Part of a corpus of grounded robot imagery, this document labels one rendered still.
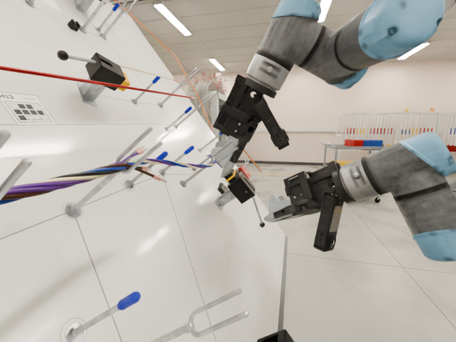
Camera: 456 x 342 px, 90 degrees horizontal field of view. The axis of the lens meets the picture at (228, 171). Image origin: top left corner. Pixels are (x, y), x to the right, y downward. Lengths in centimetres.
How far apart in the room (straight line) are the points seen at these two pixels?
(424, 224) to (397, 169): 9
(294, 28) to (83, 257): 45
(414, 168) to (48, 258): 48
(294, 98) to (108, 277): 846
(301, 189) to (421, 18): 32
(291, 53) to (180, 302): 43
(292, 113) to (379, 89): 273
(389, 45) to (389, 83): 887
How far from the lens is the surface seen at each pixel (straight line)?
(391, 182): 47
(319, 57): 48
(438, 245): 47
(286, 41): 46
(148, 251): 35
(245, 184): 52
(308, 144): 861
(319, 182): 52
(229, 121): 47
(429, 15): 39
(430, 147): 46
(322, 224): 50
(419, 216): 47
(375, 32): 37
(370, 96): 902
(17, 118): 37
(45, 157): 34
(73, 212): 31
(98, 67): 43
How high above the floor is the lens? 126
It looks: 10 degrees down
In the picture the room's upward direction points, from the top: straight up
